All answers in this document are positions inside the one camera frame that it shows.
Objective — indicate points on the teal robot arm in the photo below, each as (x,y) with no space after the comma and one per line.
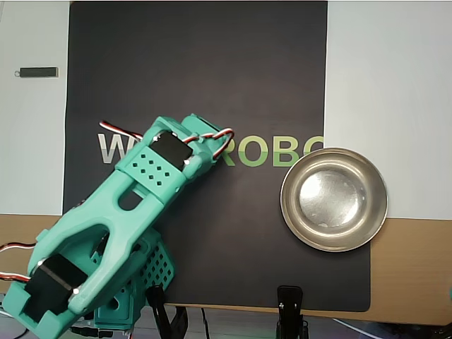
(106,212)

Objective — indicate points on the metal bowl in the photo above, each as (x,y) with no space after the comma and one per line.
(333,197)

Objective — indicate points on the black WOWROBO printed mat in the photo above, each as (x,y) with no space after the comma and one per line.
(194,70)

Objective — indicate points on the black table clamp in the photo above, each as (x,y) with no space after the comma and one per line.
(159,310)

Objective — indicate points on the large white paper sheet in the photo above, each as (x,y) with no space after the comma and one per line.
(388,88)

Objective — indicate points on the black USB stick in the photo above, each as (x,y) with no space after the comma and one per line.
(37,72)

